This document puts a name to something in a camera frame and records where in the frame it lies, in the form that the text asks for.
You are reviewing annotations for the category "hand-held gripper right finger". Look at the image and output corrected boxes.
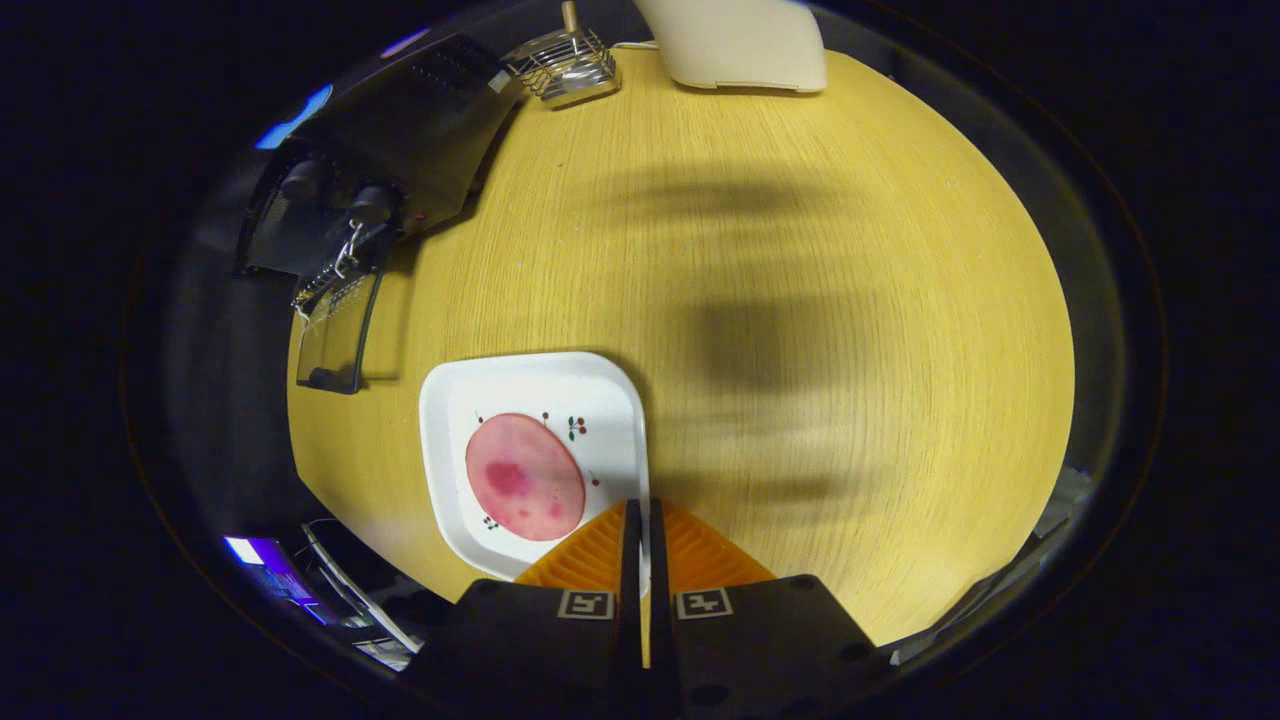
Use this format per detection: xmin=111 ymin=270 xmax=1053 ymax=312
xmin=649 ymin=497 xmax=893 ymax=720

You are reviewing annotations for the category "lit screen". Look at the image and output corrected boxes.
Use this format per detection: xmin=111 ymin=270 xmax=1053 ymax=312
xmin=225 ymin=535 xmax=331 ymax=623

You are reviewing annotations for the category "cream bread toaster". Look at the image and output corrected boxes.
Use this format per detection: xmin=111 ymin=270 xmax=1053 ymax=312
xmin=632 ymin=0 xmax=829 ymax=94

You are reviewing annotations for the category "black toaster oven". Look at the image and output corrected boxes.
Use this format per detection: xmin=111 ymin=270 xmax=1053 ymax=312
xmin=235 ymin=35 xmax=526 ymax=396

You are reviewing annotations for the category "white cord loop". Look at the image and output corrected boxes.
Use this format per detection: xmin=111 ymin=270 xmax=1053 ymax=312
xmin=333 ymin=220 xmax=367 ymax=281

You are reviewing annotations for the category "wire utensil basket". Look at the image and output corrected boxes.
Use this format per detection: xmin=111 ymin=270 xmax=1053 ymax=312
xmin=503 ymin=28 xmax=623 ymax=111

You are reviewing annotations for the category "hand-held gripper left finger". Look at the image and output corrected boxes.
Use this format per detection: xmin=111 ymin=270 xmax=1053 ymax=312
xmin=398 ymin=498 xmax=644 ymax=720

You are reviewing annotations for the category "white square plate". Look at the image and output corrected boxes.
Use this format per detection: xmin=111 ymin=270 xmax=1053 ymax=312
xmin=418 ymin=350 xmax=653 ymax=583

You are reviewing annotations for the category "pink ham slice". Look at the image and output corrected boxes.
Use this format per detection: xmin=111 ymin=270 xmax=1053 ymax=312
xmin=465 ymin=413 xmax=588 ymax=542

